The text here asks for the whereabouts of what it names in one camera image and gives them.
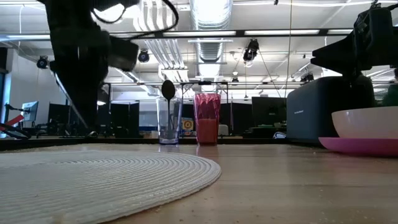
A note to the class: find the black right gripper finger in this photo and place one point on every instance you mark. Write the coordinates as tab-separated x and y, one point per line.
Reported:
339	57

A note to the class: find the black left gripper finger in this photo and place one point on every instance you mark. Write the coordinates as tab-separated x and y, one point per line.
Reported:
124	54

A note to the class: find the pale pink plastic bowl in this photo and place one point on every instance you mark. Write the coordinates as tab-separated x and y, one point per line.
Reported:
367	123

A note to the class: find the magenta plastic plate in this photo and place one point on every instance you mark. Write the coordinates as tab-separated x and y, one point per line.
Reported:
357	146

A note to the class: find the red faceted plastic tumbler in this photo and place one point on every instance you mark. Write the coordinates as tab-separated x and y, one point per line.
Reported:
206	124

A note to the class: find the white round woven placemat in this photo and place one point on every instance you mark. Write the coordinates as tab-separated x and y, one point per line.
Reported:
93	183

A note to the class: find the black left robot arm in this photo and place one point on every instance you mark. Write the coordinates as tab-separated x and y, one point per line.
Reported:
77	102

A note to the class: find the black ceiling spotlight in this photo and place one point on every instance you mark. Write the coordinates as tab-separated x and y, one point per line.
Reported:
42	62
307	77
143	56
251	49

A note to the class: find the dark grey toaster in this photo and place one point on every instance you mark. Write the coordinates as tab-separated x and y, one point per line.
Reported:
314	115

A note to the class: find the black office cabinet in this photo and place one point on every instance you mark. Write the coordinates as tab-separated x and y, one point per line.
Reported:
124	119

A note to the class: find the grey computer monitor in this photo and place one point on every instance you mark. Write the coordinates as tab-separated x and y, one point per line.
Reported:
30	110

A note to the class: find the clear glass tumbler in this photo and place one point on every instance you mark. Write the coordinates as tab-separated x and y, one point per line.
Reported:
163	124

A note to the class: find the black display screen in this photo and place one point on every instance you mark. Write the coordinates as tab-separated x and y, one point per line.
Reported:
269	112

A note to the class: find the yellow round-logo sign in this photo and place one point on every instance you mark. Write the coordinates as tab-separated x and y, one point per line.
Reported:
187	124

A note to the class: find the red and black machine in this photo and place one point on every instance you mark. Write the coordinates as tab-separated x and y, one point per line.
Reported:
12	124

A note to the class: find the black overhead light bar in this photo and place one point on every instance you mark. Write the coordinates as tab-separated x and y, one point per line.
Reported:
239	33

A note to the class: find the black aluminium table frame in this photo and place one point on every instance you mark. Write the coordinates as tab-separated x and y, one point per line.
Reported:
124	140

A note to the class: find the silver ceiling air duct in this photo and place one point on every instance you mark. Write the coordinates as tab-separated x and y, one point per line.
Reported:
211	46

